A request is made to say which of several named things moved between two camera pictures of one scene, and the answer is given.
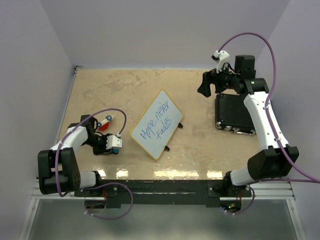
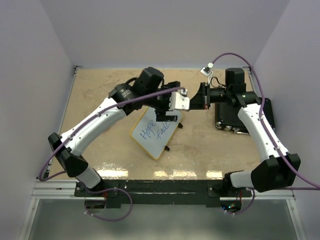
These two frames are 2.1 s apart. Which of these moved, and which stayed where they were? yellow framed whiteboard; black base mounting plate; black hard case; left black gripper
Moved: left black gripper
Stayed: yellow framed whiteboard; black base mounting plate; black hard case
